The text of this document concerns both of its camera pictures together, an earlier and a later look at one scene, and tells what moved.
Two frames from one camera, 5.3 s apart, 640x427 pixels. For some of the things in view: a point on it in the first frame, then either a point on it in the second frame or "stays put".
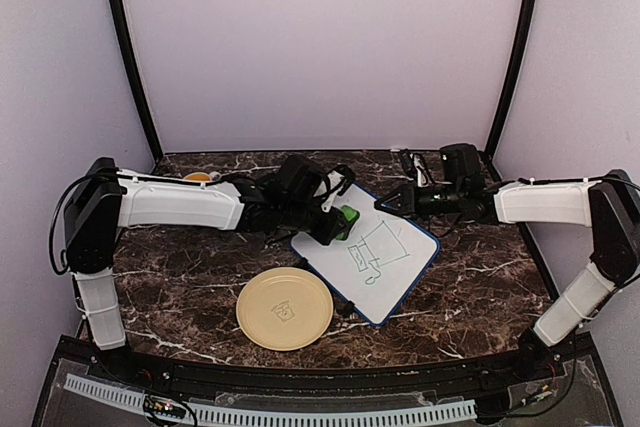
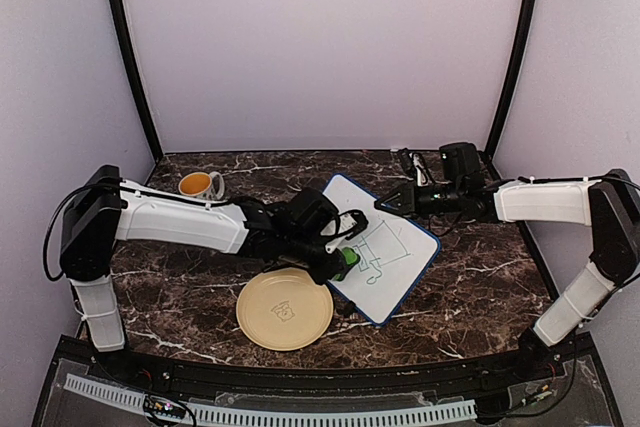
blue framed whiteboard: [378, 269] stays put
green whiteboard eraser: [352, 216] -> [351, 259]
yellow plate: [284, 308] stays put
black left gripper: [327, 232] -> [335, 264]
